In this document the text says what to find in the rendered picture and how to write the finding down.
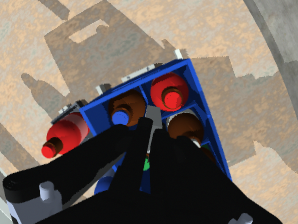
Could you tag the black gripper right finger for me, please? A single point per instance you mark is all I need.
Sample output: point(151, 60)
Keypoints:
point(214, 193)

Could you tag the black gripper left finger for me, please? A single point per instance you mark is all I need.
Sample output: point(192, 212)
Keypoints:
point(39, 192)

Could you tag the brown bottle with blue cap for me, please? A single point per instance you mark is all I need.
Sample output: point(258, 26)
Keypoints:
point(129, 107)

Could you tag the brown bottle with white cap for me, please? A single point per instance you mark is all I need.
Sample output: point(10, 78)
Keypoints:
point(185, 123)

